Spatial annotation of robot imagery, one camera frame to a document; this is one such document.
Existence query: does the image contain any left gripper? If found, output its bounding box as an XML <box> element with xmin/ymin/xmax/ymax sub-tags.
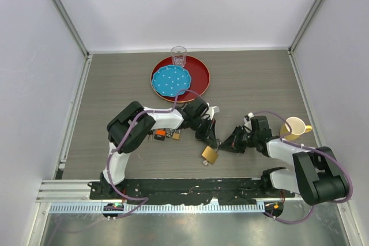
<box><xmin>190</xmin><ymin>116</ymin><xmax>217</xmax><ymax>149</ymax></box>

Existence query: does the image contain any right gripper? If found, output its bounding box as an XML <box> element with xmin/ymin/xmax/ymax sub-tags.
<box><xmin>219</xmin><ymin>124</ymin><xmax>259</xmax><ymax>153</ymax></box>

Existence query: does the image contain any large brass padlock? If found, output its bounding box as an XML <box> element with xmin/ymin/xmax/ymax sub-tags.
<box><xmin>201</xmin><ymin>146</ymin><xmax>219</xmax><ymax>165</ymax></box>

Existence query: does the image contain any small brass padlock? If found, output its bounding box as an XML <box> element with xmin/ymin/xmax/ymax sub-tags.
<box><xmin>172</xmin><ymin>130</ymin><xmax>180</xmax><ymax>140</ymax></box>

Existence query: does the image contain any orange black padlock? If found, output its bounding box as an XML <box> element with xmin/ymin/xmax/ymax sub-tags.
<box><xmin>154</xmin><ymin>129</ymin><xmax>167</xmax><ymax>141</ymax></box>

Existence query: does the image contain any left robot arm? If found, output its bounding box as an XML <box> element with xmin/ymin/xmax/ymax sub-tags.
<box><xmin>100</xmin><ymin>97</ymin><xmax>219</xmax><ymax>199</ymax></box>

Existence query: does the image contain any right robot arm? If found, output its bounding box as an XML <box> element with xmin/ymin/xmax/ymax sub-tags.
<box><xmin>220</xmin><ymin>113</ymin><xmax>352</xmax><ymax>206</ymax></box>

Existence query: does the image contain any red round tray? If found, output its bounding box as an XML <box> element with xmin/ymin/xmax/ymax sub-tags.
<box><xmin>150</xmin><ymin>56</ymin><xmax>210</xmax><ymax>103</ymax></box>

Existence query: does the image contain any blue dotted plate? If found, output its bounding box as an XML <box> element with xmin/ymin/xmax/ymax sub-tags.
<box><xmin>151</xmin><ymin>65</ymin><xmax>191</xmax><ymax>97</ymax></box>

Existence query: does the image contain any yellow cream mug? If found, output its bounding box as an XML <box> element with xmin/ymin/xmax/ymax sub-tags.
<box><xmin>280</xmin><ymin>117</ymin><xmax>312</xmax><ymax>141</ymax></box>

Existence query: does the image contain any clear plastic cup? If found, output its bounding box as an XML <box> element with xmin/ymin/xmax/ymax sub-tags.
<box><xmin>170</xmin><ymin>46</ymin><xmax>187</xmax><ymax>67</ymax></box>

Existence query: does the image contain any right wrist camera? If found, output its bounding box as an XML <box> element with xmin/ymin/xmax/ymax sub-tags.
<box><xmin>243</xmin><ymin>112</ymin><xmax>254</xmax><ymax>130</ymax></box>

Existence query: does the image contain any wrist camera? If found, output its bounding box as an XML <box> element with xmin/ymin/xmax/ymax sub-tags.
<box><xmin>243</xmin><ymin>112</ymin><xmax>254</xmax><ymax>130</ymax></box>
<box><xmin>205</xmin><ymin>106</ymin><xmax>220</xmax><ymax>120</ymax></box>

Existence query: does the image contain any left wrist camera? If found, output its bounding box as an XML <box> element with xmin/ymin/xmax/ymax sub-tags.
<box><xmin>205</xmin><ymin>106</ymin><xmax>220</xmax><ymax>120</ymax></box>

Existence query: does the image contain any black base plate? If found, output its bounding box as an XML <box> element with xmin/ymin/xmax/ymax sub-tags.
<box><xmin>88</xmin><ymin>178</ymin><xmax>295</xmax><ymax>206</ymax></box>

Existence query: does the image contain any slotted cable duct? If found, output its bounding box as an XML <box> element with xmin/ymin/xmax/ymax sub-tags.
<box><xmin>49</xmin><ymin>200</ymin><xmax>265</xmax><ymax>214</ymax></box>

